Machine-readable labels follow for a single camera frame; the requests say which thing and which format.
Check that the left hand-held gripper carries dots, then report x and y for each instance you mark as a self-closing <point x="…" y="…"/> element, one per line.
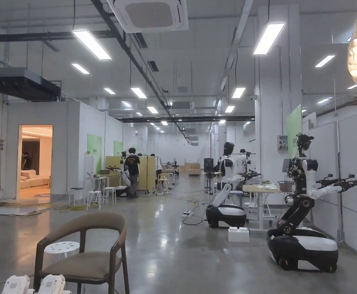
<point x="15" y="284"/>

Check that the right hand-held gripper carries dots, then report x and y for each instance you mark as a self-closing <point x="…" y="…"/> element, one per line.
<point x="51" y="283"/>

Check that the brown wooden armchair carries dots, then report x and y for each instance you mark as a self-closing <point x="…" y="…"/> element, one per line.
<point x="83" y="267"/>

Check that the white sofa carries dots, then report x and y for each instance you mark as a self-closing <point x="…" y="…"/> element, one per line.
<point x="31" y="178"/>

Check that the white power strip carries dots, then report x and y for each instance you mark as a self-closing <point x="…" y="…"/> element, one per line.
<point x="187" y="213"/>

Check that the light wooden crate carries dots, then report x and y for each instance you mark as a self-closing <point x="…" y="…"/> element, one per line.
<point x="192" y="169"/>

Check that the black and white wheeled robot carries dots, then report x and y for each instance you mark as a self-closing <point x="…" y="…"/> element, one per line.
<point x="226" y="214"/>
<point x="301" y="245"/>

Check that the white foam block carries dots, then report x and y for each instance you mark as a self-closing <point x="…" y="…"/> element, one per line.
<point x="238" y="235"/>

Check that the black equipment rack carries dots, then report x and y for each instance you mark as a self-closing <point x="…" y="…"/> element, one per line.
<point x="208" y="171"/>

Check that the grey control box on pillar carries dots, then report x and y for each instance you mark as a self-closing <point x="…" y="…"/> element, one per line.
<point x="282" y="142"/>

